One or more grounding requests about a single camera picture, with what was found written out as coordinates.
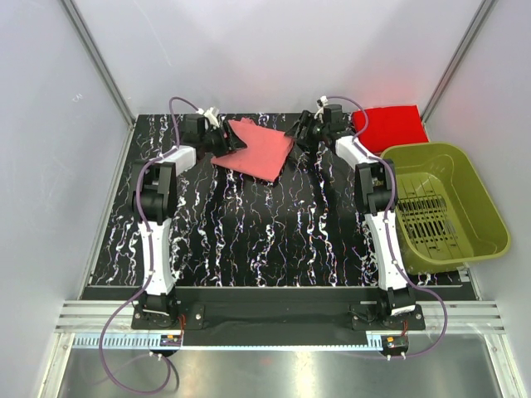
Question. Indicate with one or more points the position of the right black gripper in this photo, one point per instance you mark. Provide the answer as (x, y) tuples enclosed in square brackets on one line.
[(305, 120)]

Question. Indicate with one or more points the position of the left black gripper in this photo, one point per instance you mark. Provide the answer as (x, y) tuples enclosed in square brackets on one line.
[(231, 143)]

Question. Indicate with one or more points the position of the pink t shirt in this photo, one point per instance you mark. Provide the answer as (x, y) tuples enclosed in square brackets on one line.
[(265, 153)]

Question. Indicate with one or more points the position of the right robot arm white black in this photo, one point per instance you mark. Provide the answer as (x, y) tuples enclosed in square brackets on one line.
[(375, 195)]

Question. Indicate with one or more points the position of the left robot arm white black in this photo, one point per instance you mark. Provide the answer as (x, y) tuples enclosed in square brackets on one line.
[(153, 202)]

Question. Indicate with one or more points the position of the folded red t shirt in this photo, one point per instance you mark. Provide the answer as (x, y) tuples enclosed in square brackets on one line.
[(391, 126)]

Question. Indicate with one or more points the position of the black marble pattern mat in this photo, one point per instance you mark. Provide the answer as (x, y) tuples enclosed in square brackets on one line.
[(232, 230)]

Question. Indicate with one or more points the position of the olive green plastic basket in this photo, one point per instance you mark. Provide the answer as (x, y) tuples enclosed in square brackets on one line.
[(446, 218)]

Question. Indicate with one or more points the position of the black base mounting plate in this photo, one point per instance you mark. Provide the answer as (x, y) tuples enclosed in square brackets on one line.
[(349, 295)]

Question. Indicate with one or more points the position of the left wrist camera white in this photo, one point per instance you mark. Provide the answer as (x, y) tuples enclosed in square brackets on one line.
[(211, 115)]

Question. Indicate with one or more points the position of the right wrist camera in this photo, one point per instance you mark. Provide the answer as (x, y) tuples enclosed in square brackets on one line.
[(328, 113)]

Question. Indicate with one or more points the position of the left aluminium frame post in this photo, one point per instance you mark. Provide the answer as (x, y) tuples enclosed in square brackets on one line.
[(88, 42)]

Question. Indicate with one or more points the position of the aluminium frame post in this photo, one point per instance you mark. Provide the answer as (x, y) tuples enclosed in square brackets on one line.
[(471, 33), (88, 42)]

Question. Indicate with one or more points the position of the right aluminium frame post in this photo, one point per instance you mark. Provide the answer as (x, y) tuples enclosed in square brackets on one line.
[(471, 33)]

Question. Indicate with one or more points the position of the aluminium rail profile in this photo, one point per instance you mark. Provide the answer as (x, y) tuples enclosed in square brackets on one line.
[(456, 316)]

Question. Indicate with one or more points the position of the white slotted cable duct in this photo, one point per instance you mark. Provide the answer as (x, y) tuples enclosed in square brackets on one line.
[(358, 342)]

